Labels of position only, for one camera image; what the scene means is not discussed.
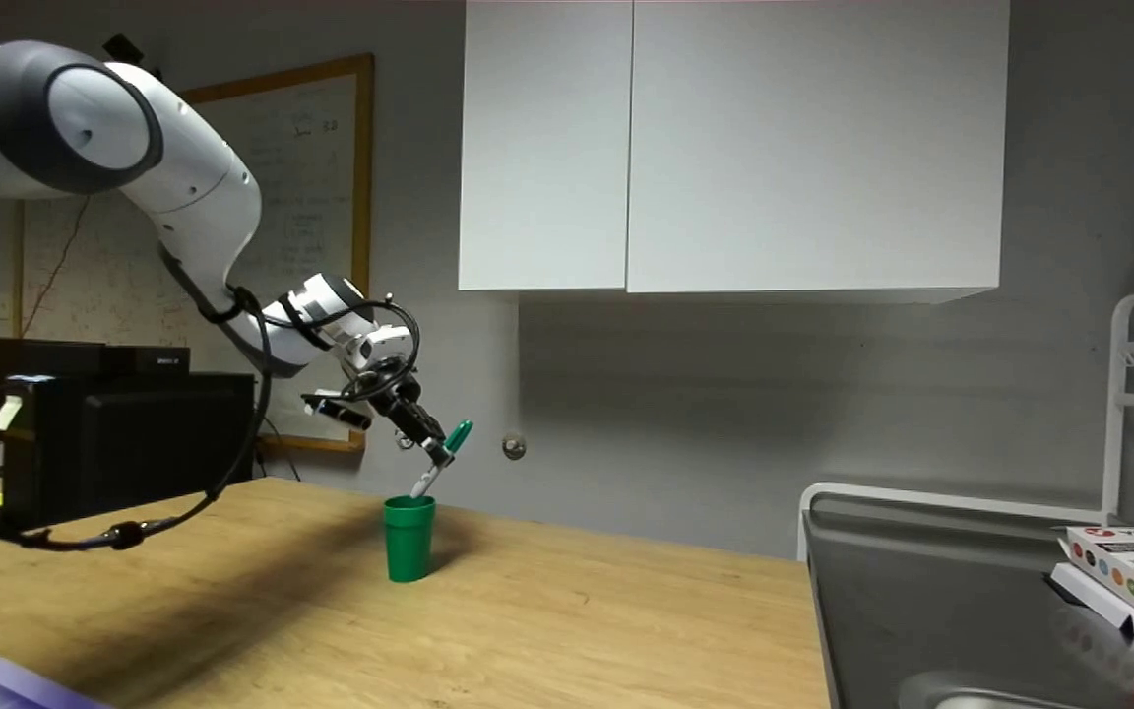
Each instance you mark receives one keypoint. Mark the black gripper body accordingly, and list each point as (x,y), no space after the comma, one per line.
(399,399)

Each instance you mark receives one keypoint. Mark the grey pen with green cap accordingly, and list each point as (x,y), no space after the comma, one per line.
(442,457)

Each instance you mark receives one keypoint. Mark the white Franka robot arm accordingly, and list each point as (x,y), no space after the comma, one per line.
(137,171)

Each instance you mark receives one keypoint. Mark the green plastic cup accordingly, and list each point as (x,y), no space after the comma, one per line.
(408,537)

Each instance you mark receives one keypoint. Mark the wood framed whiteboard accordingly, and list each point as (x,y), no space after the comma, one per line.
(315,171)

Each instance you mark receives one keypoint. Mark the black printer box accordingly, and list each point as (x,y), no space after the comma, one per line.
(106,435)

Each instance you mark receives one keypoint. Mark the round metal wall knob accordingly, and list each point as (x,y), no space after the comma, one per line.
(515,448)

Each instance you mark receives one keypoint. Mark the white wall cabinet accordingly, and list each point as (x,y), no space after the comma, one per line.
(727,143)

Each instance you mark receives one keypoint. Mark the black wall mounted camera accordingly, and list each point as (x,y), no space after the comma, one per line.
(121,49)

